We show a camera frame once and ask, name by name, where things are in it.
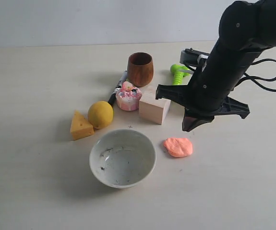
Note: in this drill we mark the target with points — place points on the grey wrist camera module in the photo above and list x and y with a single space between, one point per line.
191 57

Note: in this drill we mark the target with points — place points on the white ceramic bowl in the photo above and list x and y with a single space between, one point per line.
122 158

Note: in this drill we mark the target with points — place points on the yellow lemon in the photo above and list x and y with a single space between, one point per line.
100 114

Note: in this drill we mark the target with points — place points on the brown wooden cup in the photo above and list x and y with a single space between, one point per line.
140 69

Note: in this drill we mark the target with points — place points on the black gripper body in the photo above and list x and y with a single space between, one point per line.
199 99

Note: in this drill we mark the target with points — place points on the black white marker pen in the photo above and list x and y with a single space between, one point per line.
112 98

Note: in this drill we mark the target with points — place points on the dark closed gripper fingers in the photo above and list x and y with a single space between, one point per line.
190 122

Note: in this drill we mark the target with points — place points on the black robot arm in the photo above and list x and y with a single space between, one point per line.
245 31

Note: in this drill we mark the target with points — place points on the yellow toy cheese wedge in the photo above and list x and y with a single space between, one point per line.
80 126

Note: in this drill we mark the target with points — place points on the light wooden cube block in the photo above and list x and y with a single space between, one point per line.
152 109

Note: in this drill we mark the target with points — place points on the orange putty blob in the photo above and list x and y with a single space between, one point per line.
178 147

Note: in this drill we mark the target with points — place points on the green plastic bone toy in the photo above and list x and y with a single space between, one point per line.
179 72

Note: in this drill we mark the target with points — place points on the pink toy cake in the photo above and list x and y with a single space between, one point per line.
128 97

